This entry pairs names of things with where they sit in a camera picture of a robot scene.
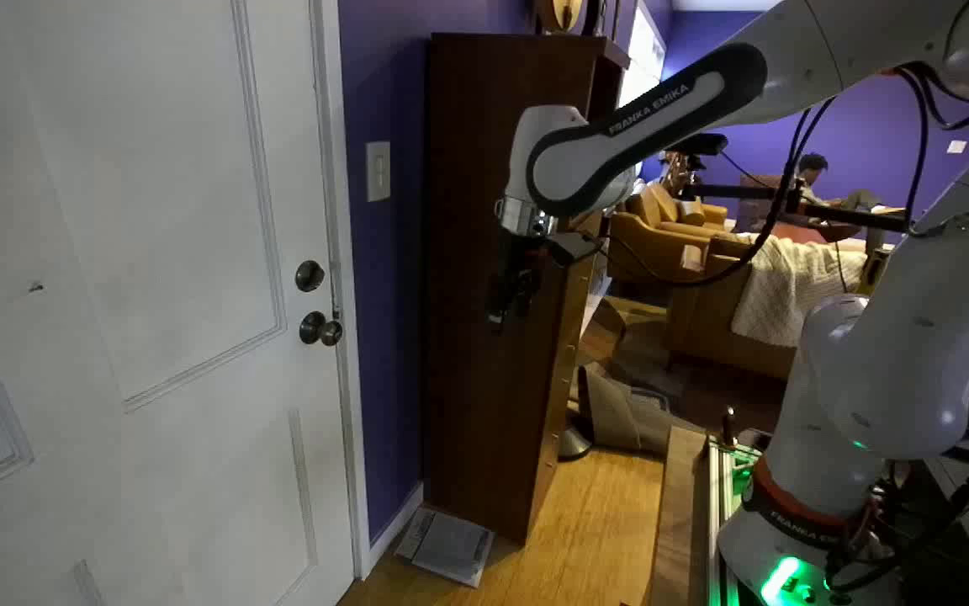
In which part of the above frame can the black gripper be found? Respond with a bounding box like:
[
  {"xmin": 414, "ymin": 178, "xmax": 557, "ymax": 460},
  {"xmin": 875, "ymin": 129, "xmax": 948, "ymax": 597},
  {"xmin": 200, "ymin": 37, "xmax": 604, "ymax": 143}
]
[{"xmin": 485, "ymin": 224, "xmax": 566, "ymax": 330}]

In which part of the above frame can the metal door knob with lock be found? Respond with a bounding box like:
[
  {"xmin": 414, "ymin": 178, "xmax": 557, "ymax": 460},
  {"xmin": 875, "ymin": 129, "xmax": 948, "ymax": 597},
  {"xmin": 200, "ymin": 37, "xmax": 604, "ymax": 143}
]
[{"xmin": 295, "ymin": 310, "xmax": 346, "ymax": 351}]

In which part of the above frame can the white panelled door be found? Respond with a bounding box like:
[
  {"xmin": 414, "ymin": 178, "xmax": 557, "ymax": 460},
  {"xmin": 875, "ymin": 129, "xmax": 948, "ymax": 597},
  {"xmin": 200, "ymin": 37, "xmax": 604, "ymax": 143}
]
[{"xmin": 0, "ymin": 0, "xmax": 359, "ymax": 606}]

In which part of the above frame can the dark wooden cabinet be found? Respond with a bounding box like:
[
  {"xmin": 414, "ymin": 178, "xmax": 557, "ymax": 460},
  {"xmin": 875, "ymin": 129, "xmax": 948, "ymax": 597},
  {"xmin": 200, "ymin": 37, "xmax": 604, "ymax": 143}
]
[{"xmin": 422, "ymin": 31, "xmax": 634, "ymax": 550}]

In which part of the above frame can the brown leather armchair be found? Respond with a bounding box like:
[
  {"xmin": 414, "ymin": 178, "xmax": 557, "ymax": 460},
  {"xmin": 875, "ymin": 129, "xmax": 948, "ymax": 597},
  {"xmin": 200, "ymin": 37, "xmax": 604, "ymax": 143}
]
[{"xmin": 605, "ymin": 181, "xmax": 735, "ymax": 288}]

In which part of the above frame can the round lamp base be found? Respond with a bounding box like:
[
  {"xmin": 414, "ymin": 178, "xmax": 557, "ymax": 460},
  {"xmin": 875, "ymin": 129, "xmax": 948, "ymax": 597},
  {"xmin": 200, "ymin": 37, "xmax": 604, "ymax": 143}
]
[{"xmin": 557, "ymin": 424, "xmax": 595, "ymax": 465}]

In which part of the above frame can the grey bag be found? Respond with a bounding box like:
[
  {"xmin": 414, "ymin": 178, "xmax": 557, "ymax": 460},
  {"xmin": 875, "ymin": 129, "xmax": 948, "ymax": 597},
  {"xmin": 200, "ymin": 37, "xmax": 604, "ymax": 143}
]
[{"xmin": 577, "ymin": 365, "xmax": 677, "ymax": 459}]

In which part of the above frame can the round metal deadbolt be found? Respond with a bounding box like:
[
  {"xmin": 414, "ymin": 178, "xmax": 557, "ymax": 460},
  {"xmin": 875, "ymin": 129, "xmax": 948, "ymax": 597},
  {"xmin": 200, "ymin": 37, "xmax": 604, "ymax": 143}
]
[{"xmin": 294, "ymin": 256, "xmax": 331, "ymax": 297}]

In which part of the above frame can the person with dark hat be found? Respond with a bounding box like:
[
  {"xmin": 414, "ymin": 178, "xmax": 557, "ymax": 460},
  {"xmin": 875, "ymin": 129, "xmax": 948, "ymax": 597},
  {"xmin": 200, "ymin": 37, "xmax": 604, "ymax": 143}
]
[{"xmin": 661, "ymin": 131, "xmax": 730, "ymax": 208}]

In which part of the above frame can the white floor vent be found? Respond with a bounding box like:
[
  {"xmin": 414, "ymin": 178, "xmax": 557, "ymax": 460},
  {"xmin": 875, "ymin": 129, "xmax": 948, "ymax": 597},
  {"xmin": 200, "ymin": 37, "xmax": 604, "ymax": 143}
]
[{"xmin": 397, "ymin": 504, "xmax": 499, "ymax": 589}]

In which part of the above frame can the wooden platform board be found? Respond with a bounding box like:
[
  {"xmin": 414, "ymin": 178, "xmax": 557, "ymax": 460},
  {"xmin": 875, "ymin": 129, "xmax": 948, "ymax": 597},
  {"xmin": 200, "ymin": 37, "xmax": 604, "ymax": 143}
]
[{"xmin": 642, "ymin": 422, "xmax": 714, "ymax": 606}]

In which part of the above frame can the white blanket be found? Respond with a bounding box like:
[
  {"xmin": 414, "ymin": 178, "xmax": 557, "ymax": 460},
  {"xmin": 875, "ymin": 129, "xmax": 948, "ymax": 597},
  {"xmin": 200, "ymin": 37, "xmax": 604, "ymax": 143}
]
[{"xmin": 726, "ymin": 232, "xmax": 873, "ymax": 352}]

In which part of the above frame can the seated person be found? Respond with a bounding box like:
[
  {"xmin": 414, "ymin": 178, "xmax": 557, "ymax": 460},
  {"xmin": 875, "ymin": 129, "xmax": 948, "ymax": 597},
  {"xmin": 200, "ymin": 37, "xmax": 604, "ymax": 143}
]
[{"xmin": 771, "ymin": 149, "xmax": 852, "ymax": 218}]

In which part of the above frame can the white light switch plate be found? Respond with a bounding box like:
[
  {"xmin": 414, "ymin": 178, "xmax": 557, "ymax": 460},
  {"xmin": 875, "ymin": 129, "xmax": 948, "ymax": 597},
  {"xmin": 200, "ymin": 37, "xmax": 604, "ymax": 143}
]
[{"xmin": 363, "ymin": 138, "xmax": 395, "ymax": 204}]

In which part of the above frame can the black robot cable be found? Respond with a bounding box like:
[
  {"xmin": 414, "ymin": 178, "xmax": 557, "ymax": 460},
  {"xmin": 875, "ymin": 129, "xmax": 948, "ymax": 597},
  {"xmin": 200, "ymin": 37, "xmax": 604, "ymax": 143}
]
[{"xmin": 716, "ymin": 65, "xmax": 942, "ymax": 278}]

